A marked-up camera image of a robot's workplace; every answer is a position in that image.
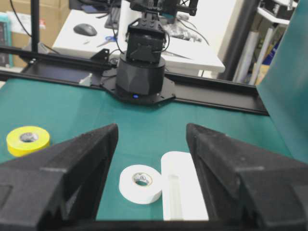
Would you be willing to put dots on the black computer mouse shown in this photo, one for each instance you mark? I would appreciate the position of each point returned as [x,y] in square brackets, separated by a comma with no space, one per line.
[85,29]

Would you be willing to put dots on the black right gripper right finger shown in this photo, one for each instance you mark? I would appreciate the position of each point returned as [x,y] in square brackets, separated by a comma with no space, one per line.
[249,185]

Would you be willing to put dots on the white background desk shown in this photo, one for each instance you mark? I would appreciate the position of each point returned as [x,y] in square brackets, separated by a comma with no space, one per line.
[180,55]

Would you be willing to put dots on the white tape roll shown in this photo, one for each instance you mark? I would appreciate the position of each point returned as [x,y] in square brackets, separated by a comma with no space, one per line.
[140,184]

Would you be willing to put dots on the black aluminium frame rail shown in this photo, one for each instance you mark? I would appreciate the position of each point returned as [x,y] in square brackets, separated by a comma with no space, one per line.
[100,75]

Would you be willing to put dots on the white plastic tray case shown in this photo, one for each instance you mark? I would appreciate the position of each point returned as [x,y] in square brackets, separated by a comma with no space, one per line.
[181,192]

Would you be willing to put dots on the yellow tape roll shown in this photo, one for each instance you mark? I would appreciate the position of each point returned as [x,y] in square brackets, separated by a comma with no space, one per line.
[27,139]

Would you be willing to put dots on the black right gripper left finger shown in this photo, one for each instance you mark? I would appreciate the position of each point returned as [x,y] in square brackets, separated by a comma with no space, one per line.
[60,183]

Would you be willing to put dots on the blue handled scissors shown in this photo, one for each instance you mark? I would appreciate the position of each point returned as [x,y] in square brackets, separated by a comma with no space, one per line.
[108,39]

